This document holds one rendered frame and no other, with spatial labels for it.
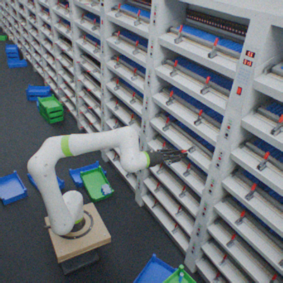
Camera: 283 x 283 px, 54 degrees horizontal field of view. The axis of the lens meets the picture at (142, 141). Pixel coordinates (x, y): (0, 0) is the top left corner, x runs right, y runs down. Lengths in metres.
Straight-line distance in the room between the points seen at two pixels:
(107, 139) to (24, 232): 1.24
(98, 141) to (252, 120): 0.74
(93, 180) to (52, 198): 1.13
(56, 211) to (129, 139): 0.56
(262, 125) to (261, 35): 0.37
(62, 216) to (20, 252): 0.75
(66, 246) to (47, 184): 0.51
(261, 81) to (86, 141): 0.87
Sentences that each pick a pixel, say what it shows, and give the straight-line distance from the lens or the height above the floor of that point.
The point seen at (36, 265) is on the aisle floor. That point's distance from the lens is 2.22.
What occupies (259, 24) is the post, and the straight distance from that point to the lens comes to 1.25.
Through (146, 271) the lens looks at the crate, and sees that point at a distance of 2.14.
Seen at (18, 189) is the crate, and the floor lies 0.00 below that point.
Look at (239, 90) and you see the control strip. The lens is 1.31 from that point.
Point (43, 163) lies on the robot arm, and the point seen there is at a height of 0.96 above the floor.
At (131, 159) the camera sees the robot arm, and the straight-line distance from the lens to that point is 1.38.
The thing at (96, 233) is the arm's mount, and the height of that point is 0.33.
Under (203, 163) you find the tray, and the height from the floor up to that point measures 0.88.
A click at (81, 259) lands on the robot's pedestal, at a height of 0.08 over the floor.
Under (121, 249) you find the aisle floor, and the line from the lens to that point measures 2.22.
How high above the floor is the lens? 1.83
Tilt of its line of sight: 34 degrees down
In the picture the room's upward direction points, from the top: 5 degrees clockwise
